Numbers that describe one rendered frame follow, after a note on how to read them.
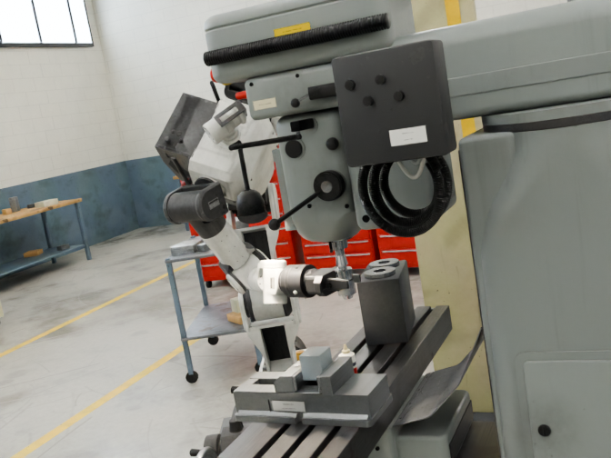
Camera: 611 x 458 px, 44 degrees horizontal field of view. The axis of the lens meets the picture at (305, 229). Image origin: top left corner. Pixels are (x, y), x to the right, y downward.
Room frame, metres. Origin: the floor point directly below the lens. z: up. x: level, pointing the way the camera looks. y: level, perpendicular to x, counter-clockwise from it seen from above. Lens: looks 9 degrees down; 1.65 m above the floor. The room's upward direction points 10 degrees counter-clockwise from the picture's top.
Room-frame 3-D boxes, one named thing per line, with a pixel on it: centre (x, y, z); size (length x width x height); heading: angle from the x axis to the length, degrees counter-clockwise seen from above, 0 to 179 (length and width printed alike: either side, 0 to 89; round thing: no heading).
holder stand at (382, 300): (2.15, -0.20, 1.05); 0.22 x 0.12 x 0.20; 165
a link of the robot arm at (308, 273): (1.93, 0.00, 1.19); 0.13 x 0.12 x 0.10; 142
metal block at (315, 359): (1.66, 0.03, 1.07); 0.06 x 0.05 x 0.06; 152
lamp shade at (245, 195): (1.92, 0.13, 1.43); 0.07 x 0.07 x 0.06
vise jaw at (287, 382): (1.68, 0.08, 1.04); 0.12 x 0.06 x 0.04; 152
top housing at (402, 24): (1.87, -0.09, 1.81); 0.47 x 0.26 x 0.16; 65
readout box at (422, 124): (1.44, -0.20, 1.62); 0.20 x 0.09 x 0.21; 65
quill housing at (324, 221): (1.87, -0.08, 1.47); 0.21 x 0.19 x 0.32; 155
